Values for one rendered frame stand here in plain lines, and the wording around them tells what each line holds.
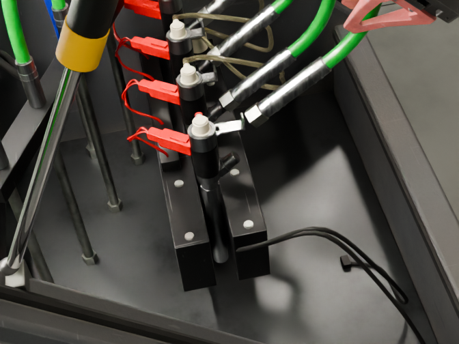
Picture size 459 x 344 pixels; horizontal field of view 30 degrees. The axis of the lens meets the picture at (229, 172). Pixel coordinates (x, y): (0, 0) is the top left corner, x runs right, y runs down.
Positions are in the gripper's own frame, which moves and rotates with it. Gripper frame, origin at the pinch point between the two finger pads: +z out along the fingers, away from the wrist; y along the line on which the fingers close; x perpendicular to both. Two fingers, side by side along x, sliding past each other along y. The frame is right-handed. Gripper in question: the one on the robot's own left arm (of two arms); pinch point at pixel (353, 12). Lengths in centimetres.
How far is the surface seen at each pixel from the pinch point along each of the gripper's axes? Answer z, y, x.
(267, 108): 11.4, 4.9, -0.8
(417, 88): 83, -96, 120
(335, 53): 3.5, 2.1, 0.9
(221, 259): 31.4, 10.7, 9.2
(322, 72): 5.3, 3.2, 1.0
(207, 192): 23.4, 8.4, 1.0
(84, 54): -14.1, 30.9, -33.4
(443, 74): 78, -102, 127
